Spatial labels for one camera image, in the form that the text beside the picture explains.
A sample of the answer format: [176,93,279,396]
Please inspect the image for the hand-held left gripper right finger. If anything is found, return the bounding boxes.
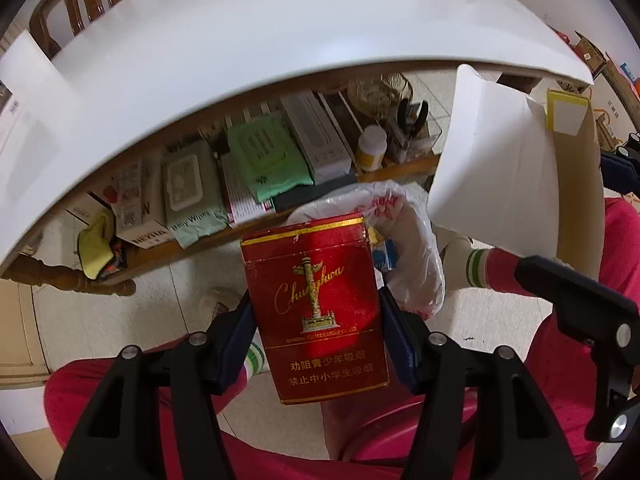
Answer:
[377,285,583,480]

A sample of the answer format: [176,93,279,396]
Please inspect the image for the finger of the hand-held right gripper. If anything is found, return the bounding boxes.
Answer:
[599,131,640,196]
[514,255,640,443]

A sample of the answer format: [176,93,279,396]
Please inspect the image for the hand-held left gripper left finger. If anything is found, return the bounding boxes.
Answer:
[54,287,261,480]

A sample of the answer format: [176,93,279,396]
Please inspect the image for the white plastic bag red print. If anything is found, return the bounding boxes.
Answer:
[287,180,447,322]

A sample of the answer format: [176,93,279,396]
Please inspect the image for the blue box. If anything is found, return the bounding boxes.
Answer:
[372,240,401,273]

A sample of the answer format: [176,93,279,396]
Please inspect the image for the red cigarette box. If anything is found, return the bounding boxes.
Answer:
[240,212,391,405]

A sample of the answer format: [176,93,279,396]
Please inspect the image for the white paper box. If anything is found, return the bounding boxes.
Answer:
[426,62,607,281]

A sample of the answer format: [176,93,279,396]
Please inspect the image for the person's left foot white sock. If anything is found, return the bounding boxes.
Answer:
[244,340,273,377]

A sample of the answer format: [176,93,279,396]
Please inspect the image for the person's foot white sock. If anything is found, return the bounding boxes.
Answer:
[442,236,496,292]
[244,340,273,377]

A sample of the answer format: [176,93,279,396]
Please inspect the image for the red plastic stool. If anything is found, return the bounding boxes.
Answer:
[340,400,478,463]

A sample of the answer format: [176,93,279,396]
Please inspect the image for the red pants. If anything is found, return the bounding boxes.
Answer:
[44,197,640,480]

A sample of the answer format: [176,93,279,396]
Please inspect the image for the person's right foot white sock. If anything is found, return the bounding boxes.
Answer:
[442,236,496,292]

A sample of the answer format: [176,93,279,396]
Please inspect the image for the wooden table shelf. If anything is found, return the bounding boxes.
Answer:
[115,152,443,281]

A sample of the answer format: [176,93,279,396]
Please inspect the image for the brown cardboard box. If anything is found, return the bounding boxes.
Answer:
[572,31,621,81]

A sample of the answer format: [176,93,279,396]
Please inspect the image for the printed paper leaflet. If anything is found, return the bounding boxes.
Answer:
[220,152,276,226]

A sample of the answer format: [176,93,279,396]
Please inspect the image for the black orange packet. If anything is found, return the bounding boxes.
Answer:
[97,237,128,281]

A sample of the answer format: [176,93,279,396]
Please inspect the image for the sage green wipes pack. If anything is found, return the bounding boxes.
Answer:
[161,139,231,250]

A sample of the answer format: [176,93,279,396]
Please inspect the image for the white printed carton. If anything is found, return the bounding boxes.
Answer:
[102,160,171,250]

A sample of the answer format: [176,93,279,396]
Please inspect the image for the yellow cloth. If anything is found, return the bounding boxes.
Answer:
[76,208,117,280]

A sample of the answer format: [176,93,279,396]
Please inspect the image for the wooden table leg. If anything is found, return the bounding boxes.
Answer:
[0,255,137,297]

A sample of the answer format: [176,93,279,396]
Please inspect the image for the light green soft pack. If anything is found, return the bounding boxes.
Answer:
[227,112,315,205]

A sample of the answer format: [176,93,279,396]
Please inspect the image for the white bottle yellow label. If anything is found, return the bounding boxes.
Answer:
[355,125,388,173]

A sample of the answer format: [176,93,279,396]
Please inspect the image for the clear plastic container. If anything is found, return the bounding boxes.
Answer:
[385,100,443,163]

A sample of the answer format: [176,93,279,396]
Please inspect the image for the white small box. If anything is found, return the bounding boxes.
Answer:
[65,192,108,226]

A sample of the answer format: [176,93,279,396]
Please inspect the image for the black scissors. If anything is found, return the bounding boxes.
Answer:
[397,100,430,128]

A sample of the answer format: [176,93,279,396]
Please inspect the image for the white long box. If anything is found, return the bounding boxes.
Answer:
[280,91,353,183]

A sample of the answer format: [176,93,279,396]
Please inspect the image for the white flat box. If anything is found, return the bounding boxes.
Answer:
[0,30,86,171]

